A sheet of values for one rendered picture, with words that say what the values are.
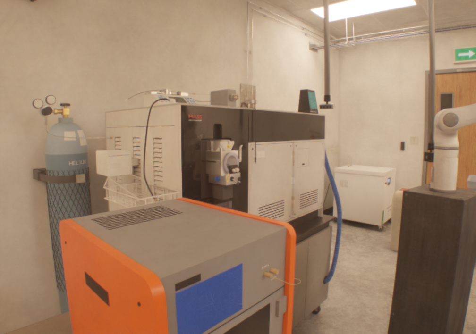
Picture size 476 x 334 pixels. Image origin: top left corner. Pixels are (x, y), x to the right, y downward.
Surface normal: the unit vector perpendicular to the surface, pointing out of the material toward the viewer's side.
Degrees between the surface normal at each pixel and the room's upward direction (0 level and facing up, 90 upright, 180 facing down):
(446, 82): 90
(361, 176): 90
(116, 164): 90
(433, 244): 90
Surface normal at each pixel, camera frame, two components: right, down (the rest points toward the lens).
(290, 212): 0.74, 0.06
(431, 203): -0.84, 0.05
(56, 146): 0.09, -0.04
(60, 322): 0.00, -1.00
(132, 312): -0.68, 0.07
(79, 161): 0.92, 0.04
